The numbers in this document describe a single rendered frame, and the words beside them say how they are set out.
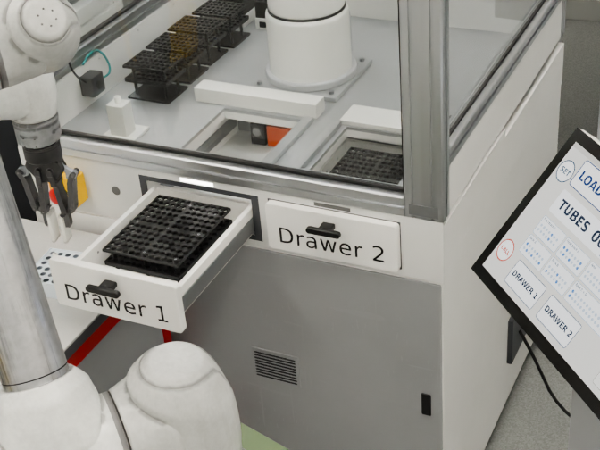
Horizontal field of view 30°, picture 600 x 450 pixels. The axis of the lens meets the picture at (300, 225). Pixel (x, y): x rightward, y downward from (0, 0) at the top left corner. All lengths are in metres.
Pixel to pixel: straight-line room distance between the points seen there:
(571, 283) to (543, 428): 1.31
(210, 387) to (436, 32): 0.74
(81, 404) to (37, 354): 0.10
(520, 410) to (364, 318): 0.89
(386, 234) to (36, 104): 0.72
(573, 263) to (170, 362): 0.66
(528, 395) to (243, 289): 1.04
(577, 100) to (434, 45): 2.77
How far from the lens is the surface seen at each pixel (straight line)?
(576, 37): 5.32
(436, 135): 2.08
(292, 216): 2.29
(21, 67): 1.63
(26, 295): 1.66
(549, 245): 1.91
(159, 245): 2.26
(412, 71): 2.05
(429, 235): 2.20
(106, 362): 2.44
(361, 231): 2.23
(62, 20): 1.60
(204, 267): 2.22
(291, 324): 2.49
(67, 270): 2.23
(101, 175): 2.53
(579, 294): 1.83
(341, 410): 2.59
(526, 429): 3.11
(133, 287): 2.15
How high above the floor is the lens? 2.13
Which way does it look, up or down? 33 degrees down
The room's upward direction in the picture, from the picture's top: 5 degrees counter-clockwise
